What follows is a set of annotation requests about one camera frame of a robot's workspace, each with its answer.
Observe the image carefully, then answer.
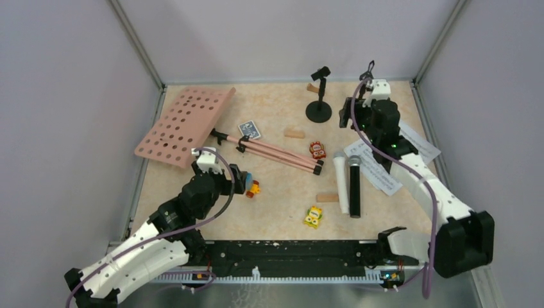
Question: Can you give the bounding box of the wooden block centre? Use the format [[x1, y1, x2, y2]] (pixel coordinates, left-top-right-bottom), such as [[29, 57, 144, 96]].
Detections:
[[284, 129, 305, 139]]

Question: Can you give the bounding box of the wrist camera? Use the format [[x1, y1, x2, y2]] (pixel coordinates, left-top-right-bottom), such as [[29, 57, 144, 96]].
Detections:
[[362, 79, 391, 107], [191, 147, 223, 175]]

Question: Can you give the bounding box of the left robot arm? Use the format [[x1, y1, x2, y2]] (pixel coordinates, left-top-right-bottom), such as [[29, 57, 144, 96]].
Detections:
[[64, 164, 253, 307]]

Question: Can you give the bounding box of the yellow owl toy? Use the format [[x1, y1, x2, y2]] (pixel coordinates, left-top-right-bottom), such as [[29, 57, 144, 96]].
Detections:
[[303, 206, 323, 229]]

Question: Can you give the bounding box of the toy block car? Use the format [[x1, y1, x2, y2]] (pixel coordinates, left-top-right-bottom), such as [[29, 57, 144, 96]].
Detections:
[[245, 173, 260, 198]]

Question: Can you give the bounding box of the white microphone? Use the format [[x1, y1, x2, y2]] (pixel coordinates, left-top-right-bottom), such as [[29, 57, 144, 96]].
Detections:
[[333, 151, 350, 215]]

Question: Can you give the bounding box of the black microphone silver grille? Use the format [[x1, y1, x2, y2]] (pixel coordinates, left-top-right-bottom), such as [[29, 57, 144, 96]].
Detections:
[[348, 155, 362, 218]]

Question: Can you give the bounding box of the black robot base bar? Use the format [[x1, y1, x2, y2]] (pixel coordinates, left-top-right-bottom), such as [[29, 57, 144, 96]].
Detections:
[[200, 240, 392, 282]]

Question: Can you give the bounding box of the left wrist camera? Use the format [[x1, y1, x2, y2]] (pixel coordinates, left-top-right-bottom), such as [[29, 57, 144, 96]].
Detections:
[[191, 147, 223, 175]]

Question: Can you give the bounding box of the wooden block near owl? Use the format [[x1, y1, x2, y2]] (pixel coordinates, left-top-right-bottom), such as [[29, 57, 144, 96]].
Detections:
[[316, 193, 339, 203]]

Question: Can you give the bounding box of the blue playing card deck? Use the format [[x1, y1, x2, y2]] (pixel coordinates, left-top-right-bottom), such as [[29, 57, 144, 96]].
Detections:
[[238, 120, 262, 139]]

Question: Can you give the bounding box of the wooden block behind microphone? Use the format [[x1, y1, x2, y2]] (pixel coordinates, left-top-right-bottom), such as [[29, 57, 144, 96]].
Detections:
[[306, 83, 319, 94]]

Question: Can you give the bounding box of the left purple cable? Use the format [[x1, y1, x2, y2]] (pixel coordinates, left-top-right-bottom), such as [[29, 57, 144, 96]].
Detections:
[[64, 147, 237, 308]]

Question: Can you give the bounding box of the red owl toy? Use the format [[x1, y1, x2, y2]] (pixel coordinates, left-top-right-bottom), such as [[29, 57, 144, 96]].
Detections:
[[309, 141, 327, 160]]

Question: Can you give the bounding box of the pink music stand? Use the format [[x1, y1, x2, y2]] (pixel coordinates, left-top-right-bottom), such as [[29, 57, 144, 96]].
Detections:
[[134, 86, 324, 175]]

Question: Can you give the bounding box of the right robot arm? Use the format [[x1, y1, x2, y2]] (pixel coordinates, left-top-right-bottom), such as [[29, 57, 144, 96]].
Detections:
[[339, 97, 495, 278]]

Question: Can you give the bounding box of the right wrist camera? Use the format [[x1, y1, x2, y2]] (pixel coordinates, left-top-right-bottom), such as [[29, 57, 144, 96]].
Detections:
[[362, 79, 391, 107]]

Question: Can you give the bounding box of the sheet music page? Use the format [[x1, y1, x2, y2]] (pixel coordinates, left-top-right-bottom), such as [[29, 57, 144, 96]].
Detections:
[[343, 121, 442, 197]]

